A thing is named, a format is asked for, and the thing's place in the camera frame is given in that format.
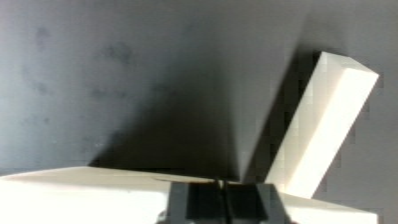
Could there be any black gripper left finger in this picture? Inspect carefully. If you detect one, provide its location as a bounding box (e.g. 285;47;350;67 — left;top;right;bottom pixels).
167;182;224;224

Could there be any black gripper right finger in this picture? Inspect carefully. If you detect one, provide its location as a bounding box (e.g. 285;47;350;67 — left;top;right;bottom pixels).
224;184;292;224

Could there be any white cabinet body box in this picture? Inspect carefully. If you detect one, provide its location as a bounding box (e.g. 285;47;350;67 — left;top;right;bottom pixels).
0;167;379;224

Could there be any white right fence bar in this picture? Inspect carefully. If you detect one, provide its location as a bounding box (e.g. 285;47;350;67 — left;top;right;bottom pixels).
265;52;379;198

